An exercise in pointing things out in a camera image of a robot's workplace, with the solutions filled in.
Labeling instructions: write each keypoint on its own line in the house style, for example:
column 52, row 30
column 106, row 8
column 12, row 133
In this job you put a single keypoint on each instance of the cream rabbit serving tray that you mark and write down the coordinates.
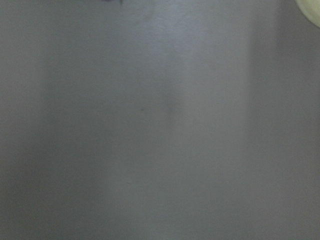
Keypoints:
column 311, row 10

